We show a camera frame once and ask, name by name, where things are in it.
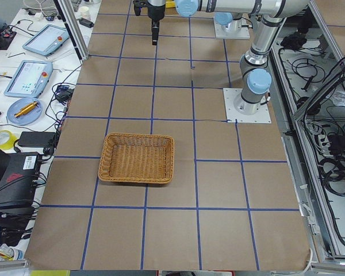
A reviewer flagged upper teach pendant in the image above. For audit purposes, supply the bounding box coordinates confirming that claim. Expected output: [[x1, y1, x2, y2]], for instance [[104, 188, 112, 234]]
[[22, 24, 70, 56]]

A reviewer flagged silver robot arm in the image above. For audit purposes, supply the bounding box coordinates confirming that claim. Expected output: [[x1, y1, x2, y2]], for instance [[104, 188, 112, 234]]
[[214, 12, 243, 32], [175, 0, 309, 116]]

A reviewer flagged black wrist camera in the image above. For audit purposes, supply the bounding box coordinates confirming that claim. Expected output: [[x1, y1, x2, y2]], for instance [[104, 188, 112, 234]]
[[133, 0, 147, 16]]

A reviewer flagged black computer box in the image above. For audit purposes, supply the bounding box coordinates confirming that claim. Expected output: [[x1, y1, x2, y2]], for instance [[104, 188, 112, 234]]
[[0, 149, 41, 210]]

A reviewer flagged brass cylinder tool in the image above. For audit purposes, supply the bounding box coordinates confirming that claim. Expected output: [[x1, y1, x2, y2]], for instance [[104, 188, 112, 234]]
[[14, 101, 39, 118]]

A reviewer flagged aluminium frame post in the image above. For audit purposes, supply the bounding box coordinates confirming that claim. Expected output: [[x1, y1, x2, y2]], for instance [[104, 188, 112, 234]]
[[54, 0, 89, 61]]

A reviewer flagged spare yellow tape roll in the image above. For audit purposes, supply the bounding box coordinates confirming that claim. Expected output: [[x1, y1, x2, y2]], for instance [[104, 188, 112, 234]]
[[0, 130, 17, 151]]

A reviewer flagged blue plate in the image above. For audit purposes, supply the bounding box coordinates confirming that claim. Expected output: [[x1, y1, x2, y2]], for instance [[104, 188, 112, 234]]
[[6, 97, 43, 126]]

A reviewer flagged lower teach pendant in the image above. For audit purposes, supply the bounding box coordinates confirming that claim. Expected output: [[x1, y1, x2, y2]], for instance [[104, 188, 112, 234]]
[[3, 60, 53, 98]]

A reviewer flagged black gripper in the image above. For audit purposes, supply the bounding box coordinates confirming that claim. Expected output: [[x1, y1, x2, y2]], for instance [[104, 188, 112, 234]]
[[147, 0, 166, 45]]

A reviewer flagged black power adapter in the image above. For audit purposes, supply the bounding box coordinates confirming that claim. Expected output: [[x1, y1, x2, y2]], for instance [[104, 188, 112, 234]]
[[17, 132, 55, 148]]

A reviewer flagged white paper cup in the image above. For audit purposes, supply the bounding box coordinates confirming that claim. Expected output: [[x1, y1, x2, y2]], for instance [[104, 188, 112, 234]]
[[78, 6, 91, 20]]

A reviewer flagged brown wicker basket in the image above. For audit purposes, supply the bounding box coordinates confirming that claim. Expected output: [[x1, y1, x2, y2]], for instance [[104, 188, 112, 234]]
[[98, 133, 175, 185]]

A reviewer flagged teach pendant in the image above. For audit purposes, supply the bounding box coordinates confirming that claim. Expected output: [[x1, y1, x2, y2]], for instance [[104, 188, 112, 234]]
[[3, 60, 53, 98], [22, 24, 70, 56]]

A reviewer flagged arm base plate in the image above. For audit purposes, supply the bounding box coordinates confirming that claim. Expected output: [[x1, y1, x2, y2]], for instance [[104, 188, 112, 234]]
[[213, 13, 250, 40], [223, 88, 271, 124]]

